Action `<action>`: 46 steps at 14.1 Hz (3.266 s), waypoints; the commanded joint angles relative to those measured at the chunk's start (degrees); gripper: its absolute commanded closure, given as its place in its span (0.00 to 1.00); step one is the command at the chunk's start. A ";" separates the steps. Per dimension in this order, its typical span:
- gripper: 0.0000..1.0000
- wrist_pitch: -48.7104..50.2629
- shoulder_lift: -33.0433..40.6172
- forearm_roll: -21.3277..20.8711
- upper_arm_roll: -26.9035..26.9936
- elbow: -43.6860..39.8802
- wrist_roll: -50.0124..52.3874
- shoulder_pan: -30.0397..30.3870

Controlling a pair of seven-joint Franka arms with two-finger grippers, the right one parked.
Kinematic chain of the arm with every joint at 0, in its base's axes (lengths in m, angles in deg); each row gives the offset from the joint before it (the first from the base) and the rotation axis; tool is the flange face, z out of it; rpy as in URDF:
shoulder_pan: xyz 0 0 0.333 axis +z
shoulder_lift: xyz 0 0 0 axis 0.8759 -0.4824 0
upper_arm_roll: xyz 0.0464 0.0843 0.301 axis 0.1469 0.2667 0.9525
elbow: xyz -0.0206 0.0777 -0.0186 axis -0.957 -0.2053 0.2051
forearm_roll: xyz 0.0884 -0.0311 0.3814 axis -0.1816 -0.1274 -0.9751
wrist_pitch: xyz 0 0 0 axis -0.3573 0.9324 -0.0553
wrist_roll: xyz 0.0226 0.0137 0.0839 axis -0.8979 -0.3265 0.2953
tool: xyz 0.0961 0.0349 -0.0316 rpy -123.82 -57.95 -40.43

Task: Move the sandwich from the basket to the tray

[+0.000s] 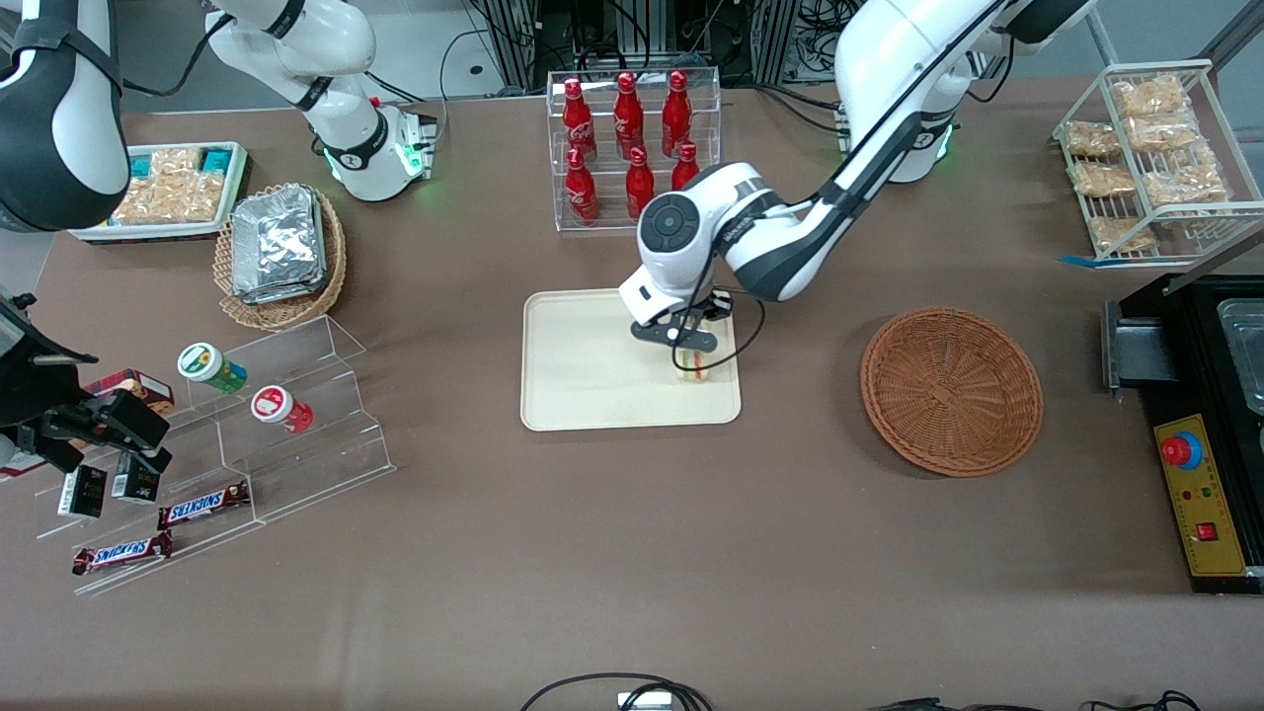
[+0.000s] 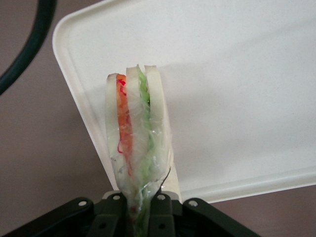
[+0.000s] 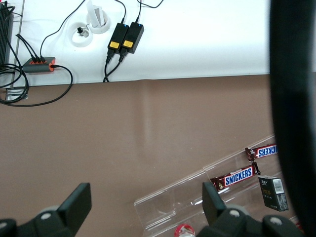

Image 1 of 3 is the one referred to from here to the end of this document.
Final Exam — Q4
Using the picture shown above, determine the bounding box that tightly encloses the brown red carton box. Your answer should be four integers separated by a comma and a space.
82, 368, 176, 416

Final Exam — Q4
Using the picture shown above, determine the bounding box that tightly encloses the grey metal pole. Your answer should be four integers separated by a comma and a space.
1086, 5, 1124, 68

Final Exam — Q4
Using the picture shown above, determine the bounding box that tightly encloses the green lid snack cup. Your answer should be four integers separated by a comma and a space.
177, 342, 249, 395

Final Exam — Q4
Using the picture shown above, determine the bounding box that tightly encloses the grey aluminium bar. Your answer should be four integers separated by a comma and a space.
1163, 222, 1264, 294

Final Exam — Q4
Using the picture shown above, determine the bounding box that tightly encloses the black arm base cable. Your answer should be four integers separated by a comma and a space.
750, 84, 850, 134

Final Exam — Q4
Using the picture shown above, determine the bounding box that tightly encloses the white snack tray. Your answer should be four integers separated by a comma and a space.
67, 141, 254, 244

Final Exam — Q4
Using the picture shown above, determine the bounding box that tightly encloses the black aluminium equipment rack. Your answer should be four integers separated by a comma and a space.
474, 0, 801, 95

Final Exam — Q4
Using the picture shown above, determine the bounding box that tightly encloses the beige plastic tray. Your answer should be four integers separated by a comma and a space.
520, 283, 742, 433

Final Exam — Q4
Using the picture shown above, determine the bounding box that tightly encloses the black floor cable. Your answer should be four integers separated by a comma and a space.
1086, 689, 1201, 711
869, 696, 1038, 711

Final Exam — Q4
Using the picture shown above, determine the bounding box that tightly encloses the dark metal pole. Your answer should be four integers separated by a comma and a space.
1200, 0, 1264, 72

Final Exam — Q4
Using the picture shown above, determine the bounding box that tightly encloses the black machine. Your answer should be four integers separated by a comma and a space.
1101, 272, 1264, 595

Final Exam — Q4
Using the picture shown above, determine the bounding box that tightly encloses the oval tan wicker basket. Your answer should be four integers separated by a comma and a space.
213, 183, 348, 332

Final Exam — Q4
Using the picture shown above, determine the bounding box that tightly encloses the round brown wicker basket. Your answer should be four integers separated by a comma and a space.
859, 306, 1045, 479

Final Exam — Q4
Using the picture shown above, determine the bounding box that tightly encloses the black left wrist camera cable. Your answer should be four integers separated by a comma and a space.
691, 0, 1018, 374

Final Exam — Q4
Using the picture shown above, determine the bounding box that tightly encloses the silver foil wrapped pack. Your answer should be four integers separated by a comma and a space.
231, 188, 328, 306

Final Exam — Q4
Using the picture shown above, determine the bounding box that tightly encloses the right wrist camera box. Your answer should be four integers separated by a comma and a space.
92, 388, 172, 447

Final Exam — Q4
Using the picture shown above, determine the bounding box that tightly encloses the black cable bundle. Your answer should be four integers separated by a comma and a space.
790, 0, 870, 85

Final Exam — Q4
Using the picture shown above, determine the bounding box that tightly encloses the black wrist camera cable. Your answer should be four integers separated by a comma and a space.
691, 0, 1018, 374
118, 10, 238, 100

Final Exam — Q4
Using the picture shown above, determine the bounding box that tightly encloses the Snickers chocolate bar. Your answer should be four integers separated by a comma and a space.
71, 531, 175, 577
158, 481, 252, 530

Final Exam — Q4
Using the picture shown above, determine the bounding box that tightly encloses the black looping cable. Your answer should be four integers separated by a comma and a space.
520, 673, 714, 711

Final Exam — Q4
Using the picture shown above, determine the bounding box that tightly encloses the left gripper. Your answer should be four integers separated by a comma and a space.
619, 259, 716, 376

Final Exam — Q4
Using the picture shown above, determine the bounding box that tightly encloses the yellow control panel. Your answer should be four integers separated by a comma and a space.
1153, 413, 1247, 579

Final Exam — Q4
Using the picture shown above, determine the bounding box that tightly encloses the small black box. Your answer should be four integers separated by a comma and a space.
56, 464, 108, 519
111, 464, 161, 505

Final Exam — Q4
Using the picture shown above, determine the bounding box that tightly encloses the clear bag of crackers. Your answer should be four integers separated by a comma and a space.
1144, 163, 1230, 205
1071, 161, 1137, 198
1089, 215, 1158, 255
1126, 114, 1206, 151
1065, 120, 1123, 159
1111, 75, 1188, 116

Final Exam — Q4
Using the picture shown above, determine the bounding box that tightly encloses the red lid snack cup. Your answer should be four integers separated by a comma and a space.
250, 385, 314, 435

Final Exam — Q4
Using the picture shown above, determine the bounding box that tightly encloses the clear acrylic bottle rack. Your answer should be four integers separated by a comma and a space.
546, 67, 722, 233

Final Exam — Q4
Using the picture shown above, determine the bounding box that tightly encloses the clear acrylic stepped shelf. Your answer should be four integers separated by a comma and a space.
30, 314, 398, 598

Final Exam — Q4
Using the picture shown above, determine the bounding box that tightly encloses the steel tray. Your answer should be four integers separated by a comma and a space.
1217, 299, 1264, 416

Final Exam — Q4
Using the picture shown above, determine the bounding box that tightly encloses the white wire rack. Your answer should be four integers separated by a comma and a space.
1052, 59, 1264, 266

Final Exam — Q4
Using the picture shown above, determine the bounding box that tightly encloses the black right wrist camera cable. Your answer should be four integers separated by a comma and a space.
118, 10, 238, 100

